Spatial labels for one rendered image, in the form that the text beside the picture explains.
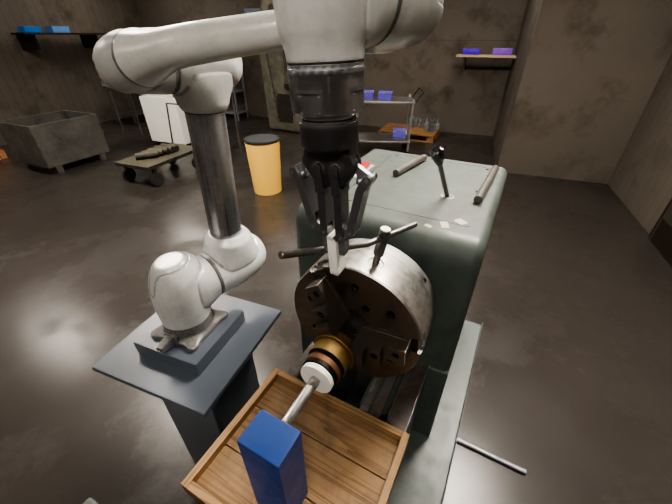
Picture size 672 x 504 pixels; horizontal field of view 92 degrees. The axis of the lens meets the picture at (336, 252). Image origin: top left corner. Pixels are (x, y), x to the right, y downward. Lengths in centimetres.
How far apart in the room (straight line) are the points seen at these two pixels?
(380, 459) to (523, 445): 127
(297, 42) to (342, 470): 74
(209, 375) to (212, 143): 69
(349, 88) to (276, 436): 50
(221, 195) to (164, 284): 30
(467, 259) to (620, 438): 166
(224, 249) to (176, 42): 61
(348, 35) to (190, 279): 82
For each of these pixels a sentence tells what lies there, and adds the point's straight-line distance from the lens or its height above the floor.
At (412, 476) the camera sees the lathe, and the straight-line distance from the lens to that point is 119.
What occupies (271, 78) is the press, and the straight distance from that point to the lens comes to 706.
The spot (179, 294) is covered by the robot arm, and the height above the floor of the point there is 100.
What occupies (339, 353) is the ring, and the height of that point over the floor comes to 111.
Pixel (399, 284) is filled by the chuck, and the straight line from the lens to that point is 66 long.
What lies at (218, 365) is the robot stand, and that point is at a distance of 116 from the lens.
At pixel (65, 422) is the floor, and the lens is 230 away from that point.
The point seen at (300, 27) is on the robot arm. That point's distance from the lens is 39.
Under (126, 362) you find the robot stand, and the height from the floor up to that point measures 75.
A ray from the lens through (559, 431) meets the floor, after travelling 213.
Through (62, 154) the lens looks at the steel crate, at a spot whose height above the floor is 24.
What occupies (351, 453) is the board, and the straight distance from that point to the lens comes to 81.
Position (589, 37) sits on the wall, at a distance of 516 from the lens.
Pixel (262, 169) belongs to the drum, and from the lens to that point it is 396.
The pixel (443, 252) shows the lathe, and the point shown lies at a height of 123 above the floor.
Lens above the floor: 162
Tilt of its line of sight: 34 degrees down
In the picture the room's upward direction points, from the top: straight up
